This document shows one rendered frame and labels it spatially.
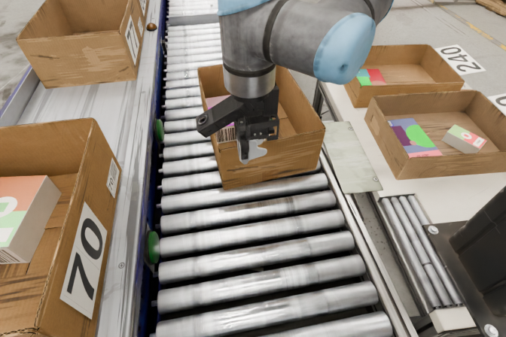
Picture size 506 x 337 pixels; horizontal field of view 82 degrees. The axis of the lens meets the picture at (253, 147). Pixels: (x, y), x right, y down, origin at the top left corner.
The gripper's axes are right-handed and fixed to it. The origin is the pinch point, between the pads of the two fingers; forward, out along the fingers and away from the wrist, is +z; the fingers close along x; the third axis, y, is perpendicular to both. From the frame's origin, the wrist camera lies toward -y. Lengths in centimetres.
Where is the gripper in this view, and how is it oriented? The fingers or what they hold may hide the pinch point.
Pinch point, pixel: (241, 159)
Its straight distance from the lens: 67.2
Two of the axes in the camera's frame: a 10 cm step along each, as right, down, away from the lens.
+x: -2.0, -7.1, 6.7
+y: 9.8, -1.5, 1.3
